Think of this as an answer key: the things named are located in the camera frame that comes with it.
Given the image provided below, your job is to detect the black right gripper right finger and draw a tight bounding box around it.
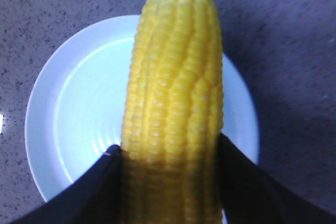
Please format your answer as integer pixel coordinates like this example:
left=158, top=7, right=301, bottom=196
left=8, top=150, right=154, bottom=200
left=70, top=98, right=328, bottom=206
left=217, top=134, right=335, bottom=223

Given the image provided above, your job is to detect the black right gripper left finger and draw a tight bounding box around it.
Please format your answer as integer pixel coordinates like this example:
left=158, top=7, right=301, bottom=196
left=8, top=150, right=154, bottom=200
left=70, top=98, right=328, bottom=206
left=12, top=145, right=121, bottom=223

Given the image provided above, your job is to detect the light blue round plate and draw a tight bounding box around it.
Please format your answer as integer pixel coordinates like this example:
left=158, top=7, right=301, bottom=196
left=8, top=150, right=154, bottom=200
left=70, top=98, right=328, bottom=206
left=24, top=15, right=260, bottom=204

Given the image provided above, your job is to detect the yellow corn cob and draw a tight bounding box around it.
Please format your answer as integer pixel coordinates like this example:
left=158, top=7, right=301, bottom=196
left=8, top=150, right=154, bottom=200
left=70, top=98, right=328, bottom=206
left=121, top=0, right=223, bottom=223

